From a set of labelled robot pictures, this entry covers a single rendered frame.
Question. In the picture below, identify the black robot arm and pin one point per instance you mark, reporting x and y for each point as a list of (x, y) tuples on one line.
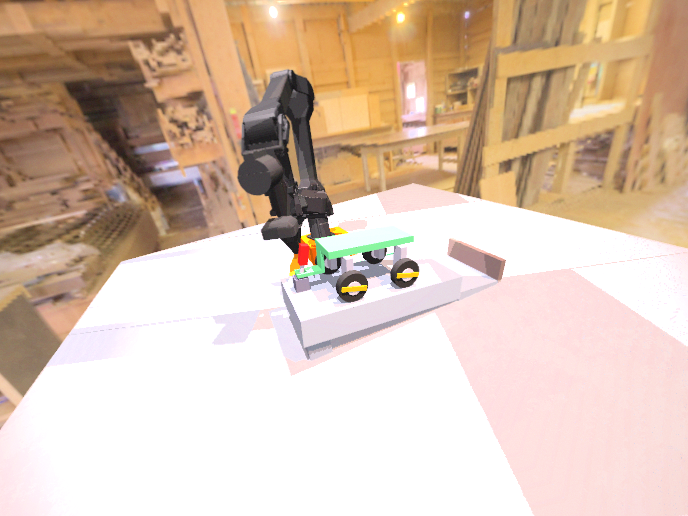
[(265, 135)]

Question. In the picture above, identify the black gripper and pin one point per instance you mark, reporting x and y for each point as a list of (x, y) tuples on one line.
[(287, 225)]

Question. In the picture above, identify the light grey ramp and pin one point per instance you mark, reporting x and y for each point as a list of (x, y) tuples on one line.
[(319, 314)]

